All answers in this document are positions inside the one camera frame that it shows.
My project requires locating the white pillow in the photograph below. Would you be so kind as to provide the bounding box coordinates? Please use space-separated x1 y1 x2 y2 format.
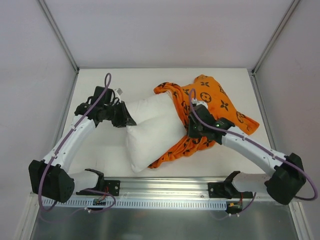
125 92 186 173

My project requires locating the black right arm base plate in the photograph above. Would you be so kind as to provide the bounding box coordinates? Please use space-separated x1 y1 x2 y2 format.
207 182 253 200

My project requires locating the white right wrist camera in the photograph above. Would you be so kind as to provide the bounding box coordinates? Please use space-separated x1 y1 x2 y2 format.
191 98 208 108

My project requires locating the aluminium frame post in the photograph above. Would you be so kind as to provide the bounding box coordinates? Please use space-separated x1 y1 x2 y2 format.
36 0 80 73
251 0 303 76

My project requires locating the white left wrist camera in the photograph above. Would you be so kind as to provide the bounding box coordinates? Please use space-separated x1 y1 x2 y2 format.
114 88 123 96

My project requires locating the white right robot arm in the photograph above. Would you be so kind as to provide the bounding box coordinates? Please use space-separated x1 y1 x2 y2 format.
187 103 306 205

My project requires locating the aluminium mounting rail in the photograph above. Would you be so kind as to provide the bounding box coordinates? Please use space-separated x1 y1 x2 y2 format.
29 176 300 202

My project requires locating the orange black patterned pillowcase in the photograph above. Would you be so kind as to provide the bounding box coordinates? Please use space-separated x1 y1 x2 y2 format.
148 74 260 169

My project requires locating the left aluminium frame post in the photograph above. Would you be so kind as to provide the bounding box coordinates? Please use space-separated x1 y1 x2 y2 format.
36 0 80 73

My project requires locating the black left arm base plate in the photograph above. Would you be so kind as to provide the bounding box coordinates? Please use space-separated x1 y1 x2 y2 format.
75 179 121 197

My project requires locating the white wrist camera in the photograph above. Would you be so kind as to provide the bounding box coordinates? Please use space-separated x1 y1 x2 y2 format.
191 98 208 108
114 88 123 96

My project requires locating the right aluminium frame post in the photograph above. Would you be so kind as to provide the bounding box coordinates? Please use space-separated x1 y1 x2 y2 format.
251 0 303 76

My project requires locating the white slotted cable duct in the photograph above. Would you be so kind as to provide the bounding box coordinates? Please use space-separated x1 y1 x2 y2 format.
56 197 227 211

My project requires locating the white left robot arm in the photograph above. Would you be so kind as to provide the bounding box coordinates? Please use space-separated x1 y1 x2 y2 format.
28 86 136 203

